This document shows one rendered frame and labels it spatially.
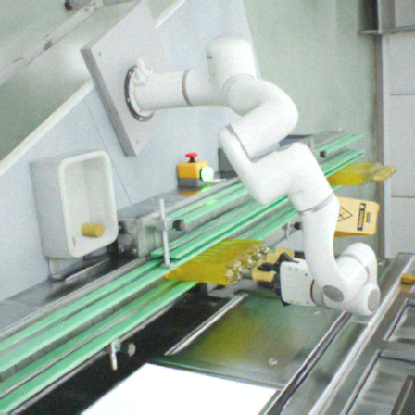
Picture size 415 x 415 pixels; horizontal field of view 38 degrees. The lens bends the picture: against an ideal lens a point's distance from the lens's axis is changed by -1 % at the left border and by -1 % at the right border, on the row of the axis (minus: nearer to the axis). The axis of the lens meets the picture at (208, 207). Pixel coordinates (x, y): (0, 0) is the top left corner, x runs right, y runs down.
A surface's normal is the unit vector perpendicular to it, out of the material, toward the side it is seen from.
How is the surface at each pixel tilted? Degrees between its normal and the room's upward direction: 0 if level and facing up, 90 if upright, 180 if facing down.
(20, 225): 0
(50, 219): 90
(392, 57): 90
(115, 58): 3
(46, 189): 90
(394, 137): 90
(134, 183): 0
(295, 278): 106
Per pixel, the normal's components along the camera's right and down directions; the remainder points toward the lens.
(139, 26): 0.89, 0.00
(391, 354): -0.48, 0.23
